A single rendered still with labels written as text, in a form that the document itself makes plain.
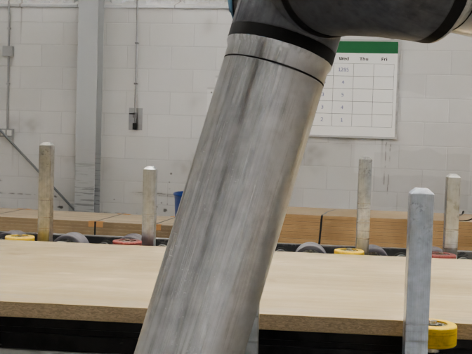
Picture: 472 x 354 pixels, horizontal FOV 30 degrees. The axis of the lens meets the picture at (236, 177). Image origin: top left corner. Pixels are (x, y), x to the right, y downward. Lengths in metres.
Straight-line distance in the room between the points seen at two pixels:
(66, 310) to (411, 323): 0.60
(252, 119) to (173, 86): 7.91
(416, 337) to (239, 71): 0.63
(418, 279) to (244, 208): 0.55
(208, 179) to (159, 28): 8.00
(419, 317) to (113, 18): 7.80
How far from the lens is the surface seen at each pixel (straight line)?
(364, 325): 1.54
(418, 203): 1.36
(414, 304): 1.38
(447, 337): 1.48
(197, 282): 0.88
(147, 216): 2.49
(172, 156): 8.78
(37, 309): 1.61
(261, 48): 0.90
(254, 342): 1.39
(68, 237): 2.95
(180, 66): 8.78
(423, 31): 0.85
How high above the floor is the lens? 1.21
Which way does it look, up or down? 3 degrees down
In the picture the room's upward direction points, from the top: 2 degrees clockwise
